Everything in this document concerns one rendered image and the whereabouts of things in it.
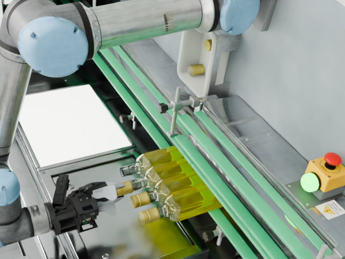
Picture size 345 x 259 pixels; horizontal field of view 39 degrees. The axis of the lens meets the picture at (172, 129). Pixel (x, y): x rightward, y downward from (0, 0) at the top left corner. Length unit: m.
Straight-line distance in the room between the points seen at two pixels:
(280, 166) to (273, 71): 0.26
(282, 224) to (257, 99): 0.42
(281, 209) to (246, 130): 0.28
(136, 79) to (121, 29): 0.72
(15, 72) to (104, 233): 0.53
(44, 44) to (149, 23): 0.23
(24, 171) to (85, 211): 0.40
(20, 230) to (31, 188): 0.32
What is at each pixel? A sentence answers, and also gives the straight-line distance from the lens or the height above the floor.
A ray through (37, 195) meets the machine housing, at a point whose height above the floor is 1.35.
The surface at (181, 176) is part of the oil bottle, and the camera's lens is 1.35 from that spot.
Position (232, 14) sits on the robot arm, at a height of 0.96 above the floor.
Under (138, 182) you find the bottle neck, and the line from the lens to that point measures 1.34.
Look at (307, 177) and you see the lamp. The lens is 1.18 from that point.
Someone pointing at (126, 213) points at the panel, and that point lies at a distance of 1.46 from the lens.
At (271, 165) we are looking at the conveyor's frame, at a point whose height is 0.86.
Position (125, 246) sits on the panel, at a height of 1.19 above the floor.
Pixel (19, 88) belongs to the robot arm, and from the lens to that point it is 1.15.
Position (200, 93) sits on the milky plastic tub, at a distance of 1.52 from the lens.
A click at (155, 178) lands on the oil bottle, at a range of 1.34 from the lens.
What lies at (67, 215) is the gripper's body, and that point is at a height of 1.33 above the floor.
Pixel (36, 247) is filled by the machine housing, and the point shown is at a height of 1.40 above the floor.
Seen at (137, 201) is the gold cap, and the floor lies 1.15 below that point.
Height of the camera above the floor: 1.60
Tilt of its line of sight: 26 degrees down
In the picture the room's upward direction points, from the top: 103 degrees counter-clockwise
